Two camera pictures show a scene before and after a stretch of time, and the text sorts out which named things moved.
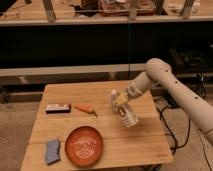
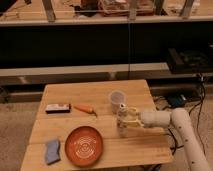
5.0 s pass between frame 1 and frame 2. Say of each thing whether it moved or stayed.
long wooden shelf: stayed
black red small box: stayed
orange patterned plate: stayed
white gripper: moved
